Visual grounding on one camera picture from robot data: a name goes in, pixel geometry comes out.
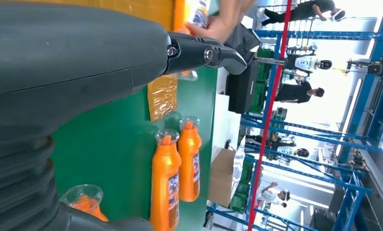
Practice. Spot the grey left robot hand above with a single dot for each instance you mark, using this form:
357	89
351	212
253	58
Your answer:
66	63

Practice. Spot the grey tablet on stand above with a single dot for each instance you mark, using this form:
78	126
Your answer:
242	41

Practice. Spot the black carrying case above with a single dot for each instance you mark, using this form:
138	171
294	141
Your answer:
240	89

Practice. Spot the green plastic crates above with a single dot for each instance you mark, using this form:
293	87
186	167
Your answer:
264	95
242	191

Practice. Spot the yellow taped cardboard sheet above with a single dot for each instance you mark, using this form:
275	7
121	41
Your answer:
162	98

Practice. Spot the white humanoid robot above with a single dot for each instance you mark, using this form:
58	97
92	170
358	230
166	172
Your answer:
287	150
306	62

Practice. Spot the green table cover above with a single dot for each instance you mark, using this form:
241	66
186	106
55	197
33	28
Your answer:
121	143

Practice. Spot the white table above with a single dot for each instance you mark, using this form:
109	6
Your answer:
224	127

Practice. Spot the blue metal rack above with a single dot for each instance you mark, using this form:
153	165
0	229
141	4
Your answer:
322	34

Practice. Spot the printed paper sheet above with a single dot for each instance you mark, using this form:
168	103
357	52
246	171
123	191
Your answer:
239	165

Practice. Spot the brown cardboard box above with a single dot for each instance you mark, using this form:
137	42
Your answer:
221	178

